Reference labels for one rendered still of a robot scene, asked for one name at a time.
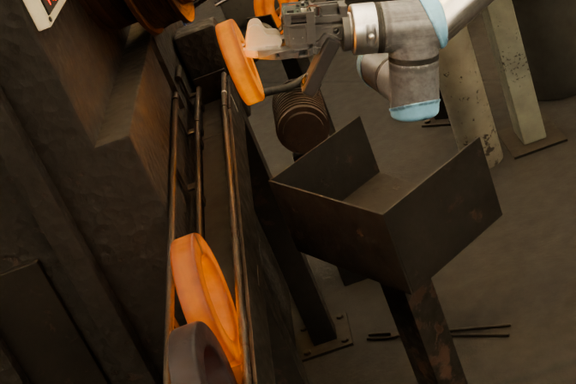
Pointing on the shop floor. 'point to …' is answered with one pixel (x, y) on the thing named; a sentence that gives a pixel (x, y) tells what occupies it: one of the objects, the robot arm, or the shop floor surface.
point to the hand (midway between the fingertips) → (237, 52)
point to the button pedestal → (514, 77)
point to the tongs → (449, 330)
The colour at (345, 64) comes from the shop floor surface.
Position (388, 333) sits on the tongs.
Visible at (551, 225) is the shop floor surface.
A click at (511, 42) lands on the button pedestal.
